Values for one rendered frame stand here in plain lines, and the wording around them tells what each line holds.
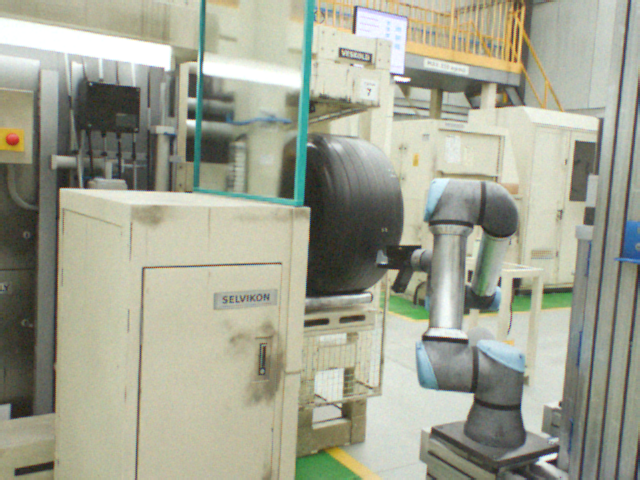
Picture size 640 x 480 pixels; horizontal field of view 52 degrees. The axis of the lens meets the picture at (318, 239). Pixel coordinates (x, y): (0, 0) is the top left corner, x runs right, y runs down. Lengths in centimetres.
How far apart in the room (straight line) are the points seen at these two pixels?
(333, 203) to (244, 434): 94
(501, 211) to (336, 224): 64
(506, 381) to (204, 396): 72
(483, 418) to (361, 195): 85
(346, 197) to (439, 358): 73
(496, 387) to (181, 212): 86
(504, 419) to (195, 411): 74
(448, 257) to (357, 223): 55
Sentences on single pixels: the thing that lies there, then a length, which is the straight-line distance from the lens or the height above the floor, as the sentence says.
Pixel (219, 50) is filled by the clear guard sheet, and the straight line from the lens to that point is 180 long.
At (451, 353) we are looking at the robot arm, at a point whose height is 93.
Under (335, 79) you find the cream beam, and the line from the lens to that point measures 267.
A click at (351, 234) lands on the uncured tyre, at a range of 214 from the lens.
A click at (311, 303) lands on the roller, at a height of 90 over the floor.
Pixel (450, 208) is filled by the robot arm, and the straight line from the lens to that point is 167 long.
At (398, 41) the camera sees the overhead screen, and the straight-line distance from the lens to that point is 648.
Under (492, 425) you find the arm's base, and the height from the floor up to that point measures 77.
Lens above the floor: 134
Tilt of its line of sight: 6 degrees down
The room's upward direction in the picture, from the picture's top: 3 degrees clockwise
